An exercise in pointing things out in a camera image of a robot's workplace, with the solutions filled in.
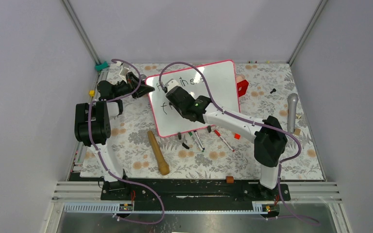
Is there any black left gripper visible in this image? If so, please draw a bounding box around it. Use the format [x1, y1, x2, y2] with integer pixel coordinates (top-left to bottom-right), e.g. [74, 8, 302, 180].
[114, 72, 155, 100]

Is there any pink framed whiteboard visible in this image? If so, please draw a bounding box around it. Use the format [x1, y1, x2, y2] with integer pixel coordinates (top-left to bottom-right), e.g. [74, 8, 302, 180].
[145, 60, 240, 137]

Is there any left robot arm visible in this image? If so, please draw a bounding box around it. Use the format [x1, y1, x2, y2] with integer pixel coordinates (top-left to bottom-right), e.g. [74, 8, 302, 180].
[74, 72, 155, 200]

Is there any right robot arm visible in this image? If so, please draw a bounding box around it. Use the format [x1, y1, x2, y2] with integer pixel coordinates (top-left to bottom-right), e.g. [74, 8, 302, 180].
[164, 85, 288, 200]

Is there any blue whiteboard marker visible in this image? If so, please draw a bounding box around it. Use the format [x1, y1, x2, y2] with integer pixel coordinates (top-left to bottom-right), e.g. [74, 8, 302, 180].
[193, 131, 205, 151]

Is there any green whiteboard marker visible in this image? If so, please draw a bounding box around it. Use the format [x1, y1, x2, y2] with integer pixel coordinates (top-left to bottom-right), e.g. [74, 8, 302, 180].
[188, 132, 204, 152]

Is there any red whiteboard marker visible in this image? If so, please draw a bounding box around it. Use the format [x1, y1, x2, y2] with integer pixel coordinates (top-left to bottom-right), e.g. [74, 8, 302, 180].
[214, 130, 235, 152]

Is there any black marker cap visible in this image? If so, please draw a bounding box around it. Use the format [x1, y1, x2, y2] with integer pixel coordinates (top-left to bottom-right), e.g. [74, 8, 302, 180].
[182, 143, 190, 150]

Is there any teal clamp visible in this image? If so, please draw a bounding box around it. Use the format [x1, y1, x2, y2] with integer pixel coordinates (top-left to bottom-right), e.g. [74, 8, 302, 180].
[95, 61, 109, 72]

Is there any large red block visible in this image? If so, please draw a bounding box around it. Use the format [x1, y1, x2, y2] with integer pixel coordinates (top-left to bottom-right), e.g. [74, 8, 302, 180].
[237, 80, 249, 97]

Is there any gold toy microphone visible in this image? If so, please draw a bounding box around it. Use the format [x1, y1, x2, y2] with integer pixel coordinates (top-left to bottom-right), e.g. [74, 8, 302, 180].
[147, 131, 170, 176]

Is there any small brown cube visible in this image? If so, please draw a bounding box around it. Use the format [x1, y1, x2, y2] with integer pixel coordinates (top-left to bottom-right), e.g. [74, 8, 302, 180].
[225, 176, 234, 183]

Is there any silver toy microphone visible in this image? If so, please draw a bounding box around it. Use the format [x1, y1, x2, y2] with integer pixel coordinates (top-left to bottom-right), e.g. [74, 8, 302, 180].
[287, 93, 299, 133]

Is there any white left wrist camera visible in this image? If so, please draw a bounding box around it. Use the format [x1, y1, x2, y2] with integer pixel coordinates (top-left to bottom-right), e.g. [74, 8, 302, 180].
[118, 62, 131, 80]

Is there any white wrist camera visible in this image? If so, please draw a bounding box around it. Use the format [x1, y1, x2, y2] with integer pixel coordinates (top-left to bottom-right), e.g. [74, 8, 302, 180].
[118, 62, 131, 80]
[164, 79, 179, 93]

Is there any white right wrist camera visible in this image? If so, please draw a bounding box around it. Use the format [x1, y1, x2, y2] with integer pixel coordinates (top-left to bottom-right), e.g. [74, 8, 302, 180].
[164, 79, 179, 93]

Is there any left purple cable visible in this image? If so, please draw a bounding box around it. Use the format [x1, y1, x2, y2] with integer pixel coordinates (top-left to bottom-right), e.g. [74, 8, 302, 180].
[88, 58, 165, 226]

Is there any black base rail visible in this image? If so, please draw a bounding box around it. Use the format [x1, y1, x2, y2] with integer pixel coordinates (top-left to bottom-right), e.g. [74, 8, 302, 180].
[69, 172, 292, 211]

